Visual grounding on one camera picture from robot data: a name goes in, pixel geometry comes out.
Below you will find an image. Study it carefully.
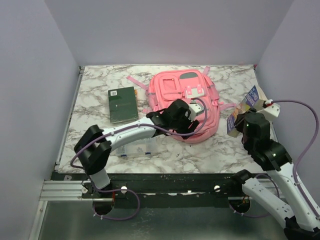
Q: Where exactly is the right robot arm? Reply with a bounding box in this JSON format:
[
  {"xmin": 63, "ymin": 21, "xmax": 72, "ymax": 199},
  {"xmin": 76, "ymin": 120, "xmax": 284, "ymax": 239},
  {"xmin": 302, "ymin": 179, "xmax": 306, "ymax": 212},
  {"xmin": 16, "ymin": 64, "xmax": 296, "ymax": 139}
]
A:
[{"xmin": 230, "ymin": 111, "xmax": 320, "ymax": 240}]

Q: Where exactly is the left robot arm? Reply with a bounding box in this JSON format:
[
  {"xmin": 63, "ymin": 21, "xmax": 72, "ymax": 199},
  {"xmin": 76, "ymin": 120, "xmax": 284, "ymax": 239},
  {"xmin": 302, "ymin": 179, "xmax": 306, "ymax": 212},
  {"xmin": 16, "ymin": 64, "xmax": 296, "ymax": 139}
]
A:
[{"xmin": 70, "ymin": 97, "xmax": 208, "ymax": 198}]

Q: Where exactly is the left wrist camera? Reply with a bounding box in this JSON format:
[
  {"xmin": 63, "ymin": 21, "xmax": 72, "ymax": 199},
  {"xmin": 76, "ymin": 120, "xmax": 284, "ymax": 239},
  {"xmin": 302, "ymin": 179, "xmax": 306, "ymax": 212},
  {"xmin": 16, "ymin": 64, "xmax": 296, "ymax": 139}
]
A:
[{"xmin": 188, "ymin": 102, "xmax": 205, "ymax": 122}]

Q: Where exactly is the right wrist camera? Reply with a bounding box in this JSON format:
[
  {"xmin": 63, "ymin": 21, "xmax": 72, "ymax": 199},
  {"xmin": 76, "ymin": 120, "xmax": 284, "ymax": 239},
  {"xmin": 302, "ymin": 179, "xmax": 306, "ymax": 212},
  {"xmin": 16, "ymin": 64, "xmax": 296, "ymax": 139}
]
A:
[{"xmin": 259, "ymin": 99, "xmax": 281, "ymax": 122}]

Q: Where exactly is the dark green hardcover book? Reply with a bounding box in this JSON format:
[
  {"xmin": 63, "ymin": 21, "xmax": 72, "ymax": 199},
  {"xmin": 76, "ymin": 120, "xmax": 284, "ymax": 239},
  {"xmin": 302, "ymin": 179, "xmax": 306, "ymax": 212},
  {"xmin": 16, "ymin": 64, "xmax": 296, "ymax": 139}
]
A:
[{"xmin": 108, "ymin": 86, "xmax": 139, "ymax": 124}]

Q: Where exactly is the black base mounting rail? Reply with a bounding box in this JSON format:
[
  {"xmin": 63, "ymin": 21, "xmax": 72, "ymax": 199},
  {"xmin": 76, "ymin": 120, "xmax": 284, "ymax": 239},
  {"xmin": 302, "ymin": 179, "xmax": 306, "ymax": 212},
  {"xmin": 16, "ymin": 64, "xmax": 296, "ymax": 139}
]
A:
[{"xmin": 51, "ymin": 172, "xmax": 261, "ymax": 210}]

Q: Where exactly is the clear plastic screw organizer box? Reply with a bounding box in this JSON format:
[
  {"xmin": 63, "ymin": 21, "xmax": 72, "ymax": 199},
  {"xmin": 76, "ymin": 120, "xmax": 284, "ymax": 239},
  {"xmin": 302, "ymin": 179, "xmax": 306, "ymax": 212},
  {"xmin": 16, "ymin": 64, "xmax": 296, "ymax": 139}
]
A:
[{"xmin": 115, "ymin": 138, "xmax": 157, "ymax": 157}]

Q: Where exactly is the blue treehouse paperback book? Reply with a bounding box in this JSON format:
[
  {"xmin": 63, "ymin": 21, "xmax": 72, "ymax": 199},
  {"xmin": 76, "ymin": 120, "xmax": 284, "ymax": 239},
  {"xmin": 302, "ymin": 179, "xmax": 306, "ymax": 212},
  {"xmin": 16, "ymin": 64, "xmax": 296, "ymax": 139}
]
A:
[{"xmin": 226, "ymin": 85, "xmax": 267, "ymax": 138}]

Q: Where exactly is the pink student backpack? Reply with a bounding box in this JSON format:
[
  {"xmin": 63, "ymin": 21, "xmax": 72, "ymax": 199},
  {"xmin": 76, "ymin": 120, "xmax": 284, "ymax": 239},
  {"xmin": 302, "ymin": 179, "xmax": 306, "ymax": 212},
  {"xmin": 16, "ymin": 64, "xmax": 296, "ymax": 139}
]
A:
[{"xmin": 127, "ymin": 66, "xmax": 223, "ymax": 144}]

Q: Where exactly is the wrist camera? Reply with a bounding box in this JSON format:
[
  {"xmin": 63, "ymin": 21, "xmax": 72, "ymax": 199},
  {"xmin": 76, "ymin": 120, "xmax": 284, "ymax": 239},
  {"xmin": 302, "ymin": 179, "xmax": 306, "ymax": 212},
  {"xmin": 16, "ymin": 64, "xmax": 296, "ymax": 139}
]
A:
[
  {"xmin": 259, "ymin": 99, "xmax": 281, "ymax": 122},
  {"xmin": 188, "ymin": 102, "xmax": 205, "ymax": 122}
]

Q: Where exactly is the aluminium extrusion rail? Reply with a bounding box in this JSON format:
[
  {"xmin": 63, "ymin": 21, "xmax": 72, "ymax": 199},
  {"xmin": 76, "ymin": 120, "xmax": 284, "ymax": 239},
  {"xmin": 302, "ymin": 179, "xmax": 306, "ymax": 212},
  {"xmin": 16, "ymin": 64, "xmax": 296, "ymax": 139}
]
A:
[{"xmin": 39, "ymin": 180, "xmax": 83, "ymax": 201}]

